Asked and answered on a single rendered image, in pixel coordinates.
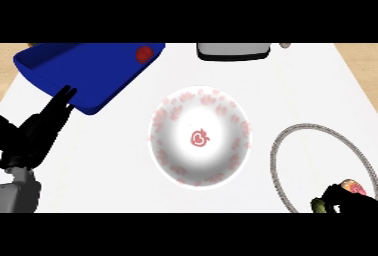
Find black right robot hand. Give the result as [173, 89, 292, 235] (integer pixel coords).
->
[320, 184, 378, 214]

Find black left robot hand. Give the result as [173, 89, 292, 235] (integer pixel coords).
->
[0, 85, 78, 172]

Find green and pink squash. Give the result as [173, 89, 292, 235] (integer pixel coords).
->
[310, 178, 368, 214]

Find white bowl with pink print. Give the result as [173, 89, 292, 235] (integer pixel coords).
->
[148, 85, 253, 191]

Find blue rectangular tray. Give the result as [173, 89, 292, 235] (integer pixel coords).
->
[12, 42, 167, 116]

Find red round fruit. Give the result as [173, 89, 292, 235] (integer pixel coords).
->
[134, 45, 155, 64]

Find grey and black appliance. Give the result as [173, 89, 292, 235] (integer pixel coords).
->
[196, 42, 272, 62]

